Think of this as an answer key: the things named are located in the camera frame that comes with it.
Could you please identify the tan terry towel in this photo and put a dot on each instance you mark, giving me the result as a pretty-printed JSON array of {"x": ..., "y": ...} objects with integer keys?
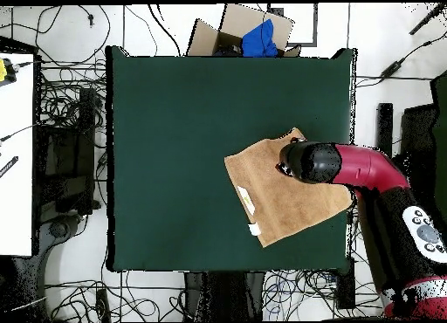
[{"x": 279, "y": 204}]

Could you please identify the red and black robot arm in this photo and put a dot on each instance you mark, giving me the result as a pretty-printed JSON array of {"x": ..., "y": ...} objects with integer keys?
[{"x": 366, "y": 166}]

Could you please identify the blue cloth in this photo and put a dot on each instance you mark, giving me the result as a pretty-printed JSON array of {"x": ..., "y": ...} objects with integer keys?
[{"x": 260, "y": 40}]

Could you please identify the dark green table cloth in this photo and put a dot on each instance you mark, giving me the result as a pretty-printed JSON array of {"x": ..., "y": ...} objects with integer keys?
[{"x": 157, "y": 127}]

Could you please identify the black power adapter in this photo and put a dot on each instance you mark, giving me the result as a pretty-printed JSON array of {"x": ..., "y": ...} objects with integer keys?
[{"x": 391, "y": 68}]

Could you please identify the brown cardboard box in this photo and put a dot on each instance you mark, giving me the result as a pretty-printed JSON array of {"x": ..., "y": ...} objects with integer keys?
[{"x": 237, "y": 22}]

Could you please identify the black slanted bar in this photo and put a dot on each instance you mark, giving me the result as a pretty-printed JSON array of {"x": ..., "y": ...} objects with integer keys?
[{"x": 427, "y": 19}]

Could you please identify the black computer tower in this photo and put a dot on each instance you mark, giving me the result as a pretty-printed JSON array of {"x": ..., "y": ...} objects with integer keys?
[{"x": 66, "y": 152}]

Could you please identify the white desk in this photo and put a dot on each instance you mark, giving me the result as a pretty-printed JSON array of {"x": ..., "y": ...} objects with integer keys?
[{"x": 15, "y": 162}]

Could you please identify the yellow and black tool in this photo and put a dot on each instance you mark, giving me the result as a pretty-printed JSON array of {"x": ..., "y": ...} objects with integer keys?
[{"x": 2, "y": 70}]

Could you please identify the black upright post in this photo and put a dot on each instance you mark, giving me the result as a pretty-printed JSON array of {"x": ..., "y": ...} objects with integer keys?
[{"x": 385, "y": 127}]

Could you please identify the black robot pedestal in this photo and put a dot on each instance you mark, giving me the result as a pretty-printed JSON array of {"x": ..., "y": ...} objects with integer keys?
[{"x": 223, "y": 295}]

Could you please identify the black square frame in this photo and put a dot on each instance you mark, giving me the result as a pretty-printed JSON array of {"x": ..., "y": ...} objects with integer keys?
[{"x": 315, "y": 26}]

